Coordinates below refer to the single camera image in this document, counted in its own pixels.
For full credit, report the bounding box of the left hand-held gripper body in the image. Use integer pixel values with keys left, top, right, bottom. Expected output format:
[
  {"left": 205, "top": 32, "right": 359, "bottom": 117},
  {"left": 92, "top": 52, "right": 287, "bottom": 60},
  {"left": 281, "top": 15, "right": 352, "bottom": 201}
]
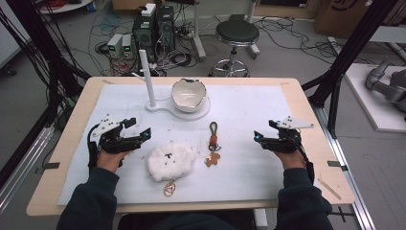
[{"left": 88, "top": 115, "right": 144, "bottom": 155}]

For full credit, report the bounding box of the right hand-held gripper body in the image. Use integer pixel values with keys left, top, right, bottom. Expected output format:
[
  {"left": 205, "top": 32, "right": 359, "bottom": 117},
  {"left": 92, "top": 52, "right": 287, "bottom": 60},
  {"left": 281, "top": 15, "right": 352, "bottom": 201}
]
[{"left": 262, "top": 115, "right": 315, "bottom": 154}]

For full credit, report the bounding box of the person's left hand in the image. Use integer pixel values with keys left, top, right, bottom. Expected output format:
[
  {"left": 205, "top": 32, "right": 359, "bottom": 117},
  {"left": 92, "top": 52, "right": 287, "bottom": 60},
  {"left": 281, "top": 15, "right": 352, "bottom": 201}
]
[{"left": 96, "top": 149, "right": 131, "bottom": 173}]

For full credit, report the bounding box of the person's right hand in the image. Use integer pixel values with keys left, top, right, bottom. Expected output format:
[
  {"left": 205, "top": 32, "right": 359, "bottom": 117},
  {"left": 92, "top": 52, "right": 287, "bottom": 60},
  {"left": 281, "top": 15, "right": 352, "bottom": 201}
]
[{"left": 273, "top": 149, "right": 306, "bottom": 171}]

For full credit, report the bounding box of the white fluffy plush pouch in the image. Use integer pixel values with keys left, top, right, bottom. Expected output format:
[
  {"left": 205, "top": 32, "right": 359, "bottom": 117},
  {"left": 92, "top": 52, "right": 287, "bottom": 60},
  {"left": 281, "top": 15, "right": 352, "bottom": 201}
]
[{"left": 147, "top": 142, "right": 196, "bottom": 183}]

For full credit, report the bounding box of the white table mat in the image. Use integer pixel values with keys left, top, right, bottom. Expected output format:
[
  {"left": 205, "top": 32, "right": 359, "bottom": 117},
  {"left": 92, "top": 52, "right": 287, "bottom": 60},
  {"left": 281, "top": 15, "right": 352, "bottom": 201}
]
[{"left": 56, "top": 83, "right": 307, "bottom": 207}]

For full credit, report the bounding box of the white eggshell-shaped bowl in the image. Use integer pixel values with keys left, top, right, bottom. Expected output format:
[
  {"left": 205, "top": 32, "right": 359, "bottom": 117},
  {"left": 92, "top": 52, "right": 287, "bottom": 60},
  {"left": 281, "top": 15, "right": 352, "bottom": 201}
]
[{"left": 170, "top": 77, "right": 208, "bottom": 113}]

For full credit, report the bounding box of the wooden stick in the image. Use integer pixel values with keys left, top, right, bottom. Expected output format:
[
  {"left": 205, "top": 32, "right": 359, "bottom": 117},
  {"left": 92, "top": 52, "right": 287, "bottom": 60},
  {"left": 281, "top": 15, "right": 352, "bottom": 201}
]
[{"left": 317, "top": 177, "right": 343, "bottom": 201}]

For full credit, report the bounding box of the grey power supply unit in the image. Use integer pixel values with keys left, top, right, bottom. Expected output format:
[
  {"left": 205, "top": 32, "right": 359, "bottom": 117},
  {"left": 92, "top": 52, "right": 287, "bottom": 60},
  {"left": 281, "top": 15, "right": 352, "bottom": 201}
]
[
  {"left": 106, "top": 33, "right": 124, "bottom": 59},
  {"left": 121, "top": 34, "right": 135, "bottom": 59}
]

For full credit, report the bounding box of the black computer tower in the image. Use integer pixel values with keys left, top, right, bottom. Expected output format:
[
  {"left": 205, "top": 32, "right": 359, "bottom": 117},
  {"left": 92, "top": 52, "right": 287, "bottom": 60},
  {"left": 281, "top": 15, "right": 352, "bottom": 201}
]
[
  {"left": 155, "top": 5, "right": 176, "bottom": 52},
  {"left": 132, "top": 11, "right": 157, "bottom": 63}
]

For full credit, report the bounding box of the white platform board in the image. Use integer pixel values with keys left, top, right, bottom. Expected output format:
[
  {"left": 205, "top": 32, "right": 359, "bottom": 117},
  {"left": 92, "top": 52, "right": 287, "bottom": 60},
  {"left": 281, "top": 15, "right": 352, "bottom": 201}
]
[{"left": 344, "top": 62, "right": 406, "bottom": 133}]

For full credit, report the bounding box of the black round stool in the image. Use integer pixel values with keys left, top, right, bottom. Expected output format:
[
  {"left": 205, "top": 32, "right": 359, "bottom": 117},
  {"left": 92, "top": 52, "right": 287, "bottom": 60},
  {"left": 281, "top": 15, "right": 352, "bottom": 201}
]
[{"left": 209, "top": 19, "right": 260, "bottom": 79}]

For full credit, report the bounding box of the white power strip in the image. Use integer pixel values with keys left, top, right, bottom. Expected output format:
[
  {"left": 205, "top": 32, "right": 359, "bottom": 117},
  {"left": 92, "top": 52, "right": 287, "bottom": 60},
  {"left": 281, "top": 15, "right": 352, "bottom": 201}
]
[{"left": 141, "top": 3, "right": 157, "bottom": 18}]

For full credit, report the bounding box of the cardboard box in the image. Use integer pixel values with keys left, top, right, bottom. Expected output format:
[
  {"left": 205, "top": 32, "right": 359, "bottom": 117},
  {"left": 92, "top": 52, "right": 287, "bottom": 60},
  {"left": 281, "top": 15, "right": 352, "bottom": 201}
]
[{"left": 313, "top": 0, "right": 403, "bottom": 40}]

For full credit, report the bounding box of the left hand-held gripper cable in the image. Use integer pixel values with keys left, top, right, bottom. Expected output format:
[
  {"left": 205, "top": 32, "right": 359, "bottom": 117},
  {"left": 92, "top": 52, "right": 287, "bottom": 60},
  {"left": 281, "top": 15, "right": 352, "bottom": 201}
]
[{"left": 86, "top": 123, "right": 102, "bottom": 171}]

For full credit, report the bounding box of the hand-held gripper cable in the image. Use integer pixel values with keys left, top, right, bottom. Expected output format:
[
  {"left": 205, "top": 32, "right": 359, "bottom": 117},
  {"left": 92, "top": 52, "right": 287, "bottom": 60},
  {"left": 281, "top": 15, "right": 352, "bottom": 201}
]
[
  {"left": 86, "top": 123, "right": 102, "bottom": 171},
  {"left": 292, "top": 131, "right": 316, "bottom": 186}
]

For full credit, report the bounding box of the right hand-held gripper cable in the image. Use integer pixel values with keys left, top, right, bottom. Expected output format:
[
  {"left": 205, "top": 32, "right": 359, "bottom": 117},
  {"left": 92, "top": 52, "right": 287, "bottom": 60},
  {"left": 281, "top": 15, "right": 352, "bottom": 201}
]
[{"left": 292, "top": 131, "right": 316, "bottom": 186}]

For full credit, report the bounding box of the white stand with post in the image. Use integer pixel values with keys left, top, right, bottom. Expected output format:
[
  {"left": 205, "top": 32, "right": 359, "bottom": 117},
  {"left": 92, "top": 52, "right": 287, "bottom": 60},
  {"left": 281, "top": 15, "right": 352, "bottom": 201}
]
[{"left": 131, "top": 49, "right": 212, "bottom": 122}]

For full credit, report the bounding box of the leather bear keychain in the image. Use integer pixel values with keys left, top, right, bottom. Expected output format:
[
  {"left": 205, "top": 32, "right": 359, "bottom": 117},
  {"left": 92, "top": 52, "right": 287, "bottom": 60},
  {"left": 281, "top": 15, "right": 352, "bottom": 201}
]
[{"left": 204, "top": 121, "right": 222, "bottom": 168}]

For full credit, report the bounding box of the gold chain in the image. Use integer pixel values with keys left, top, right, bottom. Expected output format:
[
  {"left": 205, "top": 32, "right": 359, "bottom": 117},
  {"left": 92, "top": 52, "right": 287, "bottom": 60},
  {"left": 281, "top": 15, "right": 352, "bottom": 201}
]
[{"left": 163, "top": 179, "right": 177, "bottom": 197}]

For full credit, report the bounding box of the black metal frame post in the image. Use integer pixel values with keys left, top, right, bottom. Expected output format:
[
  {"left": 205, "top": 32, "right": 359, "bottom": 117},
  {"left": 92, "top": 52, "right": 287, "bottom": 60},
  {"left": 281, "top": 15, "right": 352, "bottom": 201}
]
[
  {"left": 301, "top": 0, "right": 400, "bottom": 139},
  {"left": 6, "top": 0, "right": 91, "bottom": 128}
]

